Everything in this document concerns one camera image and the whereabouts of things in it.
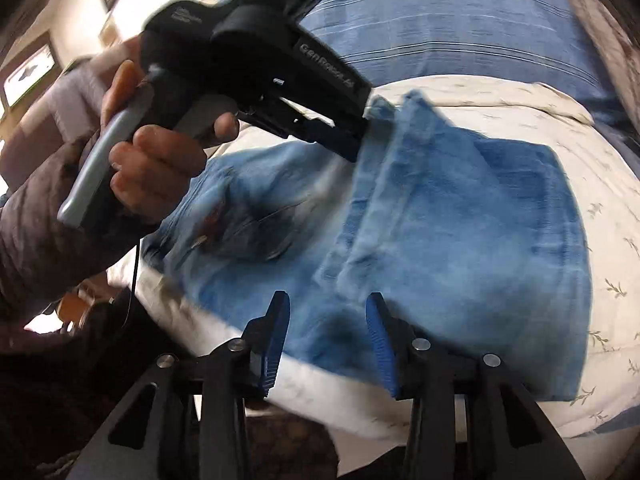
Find person's left hand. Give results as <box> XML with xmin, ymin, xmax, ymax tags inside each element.
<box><xmin>101</xmin><ymin>60</ymin><xmax>240</xmax><ymax>223</ymax></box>

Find beige brown patterned pillow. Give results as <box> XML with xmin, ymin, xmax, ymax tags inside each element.
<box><xmin>568</xmin><ymin>0</ymin><xmax>639</xmax><ymax>131</ymax></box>

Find grey quilted jacket sleeve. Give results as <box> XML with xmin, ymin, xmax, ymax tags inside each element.
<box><xmin>1</xmin><ymin>128</ymin><xmax>160</xmax><ymax>324</ymax></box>

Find cream leaf-print sheet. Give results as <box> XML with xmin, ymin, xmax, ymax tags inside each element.
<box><xmin>107</xmin><ymin>76</ymin><xmax>639</xmax><ymax>442</ymax></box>

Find blue denim jeans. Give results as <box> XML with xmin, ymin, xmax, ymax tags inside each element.
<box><xmin>142</xmin><ymin>92</ymin><xmax>591</xmax><ymax>401</ymax></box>

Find wooden window frame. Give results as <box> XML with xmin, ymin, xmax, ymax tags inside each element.
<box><xmin>1</xmin><ymin>32</ymin><xmax>60</xmax><ymax>116</ymax></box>

